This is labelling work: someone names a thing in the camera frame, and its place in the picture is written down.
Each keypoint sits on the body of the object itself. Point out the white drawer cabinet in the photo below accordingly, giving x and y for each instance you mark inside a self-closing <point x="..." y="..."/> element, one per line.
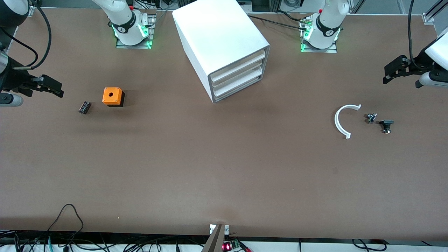
<point x="217" y="31"/>

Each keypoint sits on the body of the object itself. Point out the white curved plastic arc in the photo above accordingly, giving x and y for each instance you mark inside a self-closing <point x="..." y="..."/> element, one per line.
<point x="336" y="120"/>

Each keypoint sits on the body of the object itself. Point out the orange box with hole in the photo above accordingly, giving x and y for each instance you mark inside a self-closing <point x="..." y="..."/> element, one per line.
<point x="112" y="96"/>

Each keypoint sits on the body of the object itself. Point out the red LED circuit board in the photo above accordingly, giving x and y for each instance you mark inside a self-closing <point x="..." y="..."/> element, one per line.
<point x="231" y="246"/>

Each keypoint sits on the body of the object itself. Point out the grey camera pole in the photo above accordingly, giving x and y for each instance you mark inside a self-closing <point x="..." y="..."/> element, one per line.
<point x="215" y="241"/>

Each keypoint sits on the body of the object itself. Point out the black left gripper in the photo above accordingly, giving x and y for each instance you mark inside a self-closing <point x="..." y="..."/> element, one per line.
<point x="417" y="67"/>

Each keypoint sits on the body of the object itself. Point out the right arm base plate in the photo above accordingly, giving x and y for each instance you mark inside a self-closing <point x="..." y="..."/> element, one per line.
<point x="134" y="46"/>

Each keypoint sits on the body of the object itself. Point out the black clamp component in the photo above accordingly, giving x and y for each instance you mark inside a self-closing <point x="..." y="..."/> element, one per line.
<point x="386" y="123"/>

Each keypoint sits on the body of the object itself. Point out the white plastic drawer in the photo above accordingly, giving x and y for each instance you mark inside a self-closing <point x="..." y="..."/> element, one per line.
<point x="239" y="68"/>
<point x="239" y="78"/>
<point x="239" y="87"/>

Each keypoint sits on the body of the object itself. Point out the aluminium profile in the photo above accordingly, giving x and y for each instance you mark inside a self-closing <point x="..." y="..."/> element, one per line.
<point x="428" y="18"/>
<point x="31" y="12"/>

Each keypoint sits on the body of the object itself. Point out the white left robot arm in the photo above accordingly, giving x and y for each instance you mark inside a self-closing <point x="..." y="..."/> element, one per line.
<point x="325" y="21"/>

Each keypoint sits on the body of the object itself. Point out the small grey metal part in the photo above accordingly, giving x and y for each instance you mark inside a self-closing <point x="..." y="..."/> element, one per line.
<point x="371" y="118"/>

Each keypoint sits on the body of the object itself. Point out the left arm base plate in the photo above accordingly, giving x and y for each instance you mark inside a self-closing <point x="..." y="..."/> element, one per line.
<point x="318" y="50"/>

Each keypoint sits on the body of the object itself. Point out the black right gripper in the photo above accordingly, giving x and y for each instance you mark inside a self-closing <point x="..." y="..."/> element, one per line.
<point x="14" y="79"/>

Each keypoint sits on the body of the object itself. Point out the black ribbed component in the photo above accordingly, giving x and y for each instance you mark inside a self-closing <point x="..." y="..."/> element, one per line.
<point x="84" y="107"/>

